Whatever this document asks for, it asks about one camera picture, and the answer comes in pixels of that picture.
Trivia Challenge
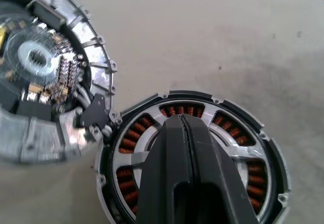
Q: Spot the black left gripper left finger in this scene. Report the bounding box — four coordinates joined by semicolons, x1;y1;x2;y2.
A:
138;115;197;224

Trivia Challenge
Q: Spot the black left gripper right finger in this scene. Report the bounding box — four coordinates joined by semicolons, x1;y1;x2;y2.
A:
182;115;254;224

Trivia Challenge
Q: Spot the grey round object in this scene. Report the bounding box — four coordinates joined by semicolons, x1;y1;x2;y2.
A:
94;89;292;224

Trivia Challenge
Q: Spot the silver motor cover circuit board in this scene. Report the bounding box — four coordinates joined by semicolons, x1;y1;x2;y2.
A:
0;0;119;169

